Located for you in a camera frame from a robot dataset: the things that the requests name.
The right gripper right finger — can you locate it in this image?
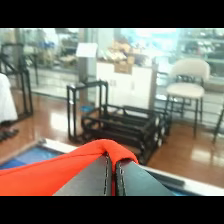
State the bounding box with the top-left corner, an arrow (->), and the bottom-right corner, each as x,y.
115,158 -> 175,197

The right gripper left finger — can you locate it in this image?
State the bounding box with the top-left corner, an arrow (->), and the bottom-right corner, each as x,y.
53,152 -> 113,197

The red garment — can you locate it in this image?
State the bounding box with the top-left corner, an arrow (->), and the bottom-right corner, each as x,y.
0,138 -> 140,197

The black metal rack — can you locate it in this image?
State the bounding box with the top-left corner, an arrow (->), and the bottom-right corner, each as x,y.
66,79 -> 173,166

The white chair with black legs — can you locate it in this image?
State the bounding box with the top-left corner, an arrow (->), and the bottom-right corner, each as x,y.
164,58 -> 212,138

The white hanging garment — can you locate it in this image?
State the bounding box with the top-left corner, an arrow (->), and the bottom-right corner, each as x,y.
0,73 -> 19,124

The silver frame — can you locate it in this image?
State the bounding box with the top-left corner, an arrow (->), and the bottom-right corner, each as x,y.
39,137 -> 224,197

